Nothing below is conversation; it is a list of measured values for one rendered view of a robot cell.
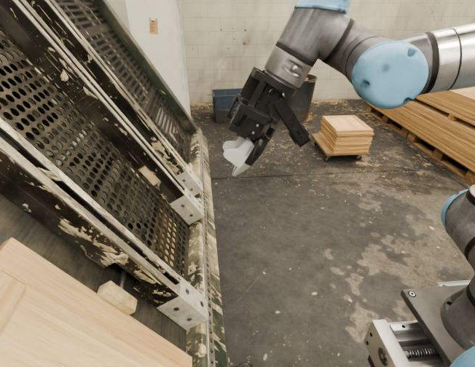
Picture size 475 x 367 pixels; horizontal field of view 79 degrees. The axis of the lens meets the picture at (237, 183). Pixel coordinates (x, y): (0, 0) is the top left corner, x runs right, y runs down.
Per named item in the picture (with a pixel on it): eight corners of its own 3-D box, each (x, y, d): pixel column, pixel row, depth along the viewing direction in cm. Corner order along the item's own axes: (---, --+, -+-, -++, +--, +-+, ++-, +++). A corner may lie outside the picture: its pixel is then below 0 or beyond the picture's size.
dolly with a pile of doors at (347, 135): (367, 162, 344) (376, 129, 322) (324, 164, 340) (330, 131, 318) (346, 141, 395) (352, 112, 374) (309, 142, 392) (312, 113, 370)
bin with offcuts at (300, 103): (315, 122, 455) (322, 80, 421) (283, 124, 452) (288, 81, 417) (306, 112, 499) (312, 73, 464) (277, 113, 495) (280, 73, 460)
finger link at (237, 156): (213, 167, 60) (233, 129, 56) (238, 177, 62) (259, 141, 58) (213, 174, 58) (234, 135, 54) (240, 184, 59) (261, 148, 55)
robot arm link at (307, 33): (363, 1, 42) (314, -31, 41) (319, 72, 47) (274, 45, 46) (350, 6, 49) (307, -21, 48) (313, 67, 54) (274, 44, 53)
